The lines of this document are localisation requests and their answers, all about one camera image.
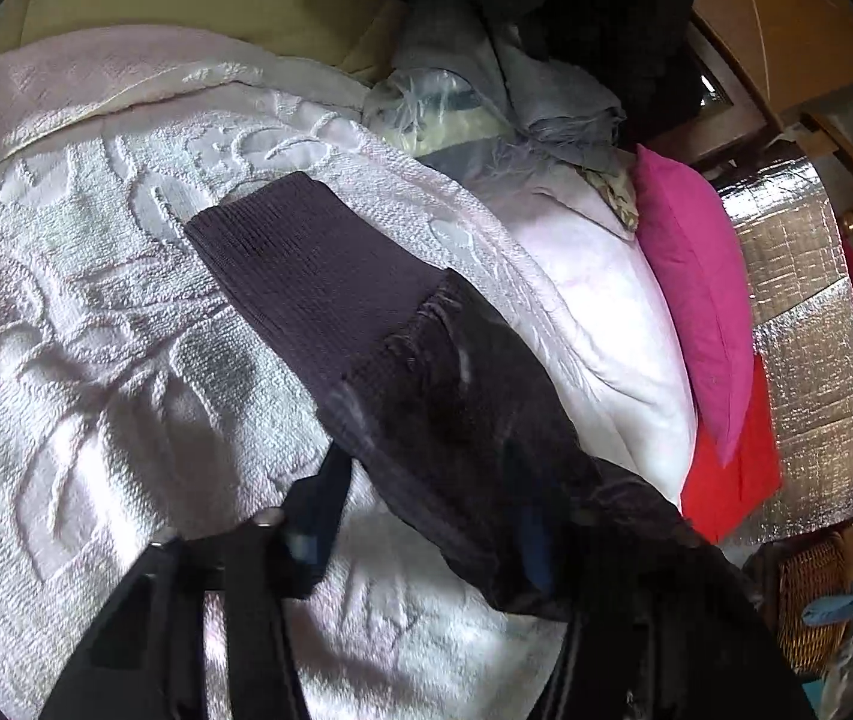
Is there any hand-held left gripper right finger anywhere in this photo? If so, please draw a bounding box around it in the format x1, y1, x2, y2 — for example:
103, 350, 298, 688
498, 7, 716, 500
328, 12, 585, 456
520, 506, 819, 720

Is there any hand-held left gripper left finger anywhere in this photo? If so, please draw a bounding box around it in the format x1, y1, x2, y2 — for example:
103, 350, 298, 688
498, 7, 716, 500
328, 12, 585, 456
38, 445, 354, 720

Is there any dark quilted jacket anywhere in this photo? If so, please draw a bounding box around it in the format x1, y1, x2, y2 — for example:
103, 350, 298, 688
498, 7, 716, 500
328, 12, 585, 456
184, 171, 698, 622

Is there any dark clothes pile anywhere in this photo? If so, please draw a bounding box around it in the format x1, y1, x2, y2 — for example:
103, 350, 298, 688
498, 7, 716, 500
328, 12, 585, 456
337, 0, 707, 158

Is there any red pillow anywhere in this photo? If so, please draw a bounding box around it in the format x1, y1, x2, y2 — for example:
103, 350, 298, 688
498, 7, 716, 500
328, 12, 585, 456
680, 351, 783, 545

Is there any pale pink pillow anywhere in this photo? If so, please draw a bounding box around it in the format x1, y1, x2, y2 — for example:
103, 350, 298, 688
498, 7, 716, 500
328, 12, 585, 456
471, 157, 699, 511

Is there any wicker basket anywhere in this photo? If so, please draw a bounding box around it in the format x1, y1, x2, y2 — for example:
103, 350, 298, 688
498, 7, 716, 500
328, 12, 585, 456
775, 529, 853, 676

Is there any white embossed towel blanket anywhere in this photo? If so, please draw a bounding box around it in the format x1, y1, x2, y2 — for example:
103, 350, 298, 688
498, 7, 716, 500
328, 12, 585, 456
0, 24, 608, 720

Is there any silver foil mat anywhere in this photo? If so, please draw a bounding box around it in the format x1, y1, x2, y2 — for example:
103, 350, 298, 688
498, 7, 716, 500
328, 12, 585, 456
711, 131, 853, 547

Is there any light blue cloth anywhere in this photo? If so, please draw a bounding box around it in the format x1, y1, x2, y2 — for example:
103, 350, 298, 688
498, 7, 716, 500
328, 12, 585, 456
362, 0, 633, 185

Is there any cream bedsheet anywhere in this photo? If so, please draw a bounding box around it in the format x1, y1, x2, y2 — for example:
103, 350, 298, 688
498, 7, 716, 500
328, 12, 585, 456
0, 0, 409, 119

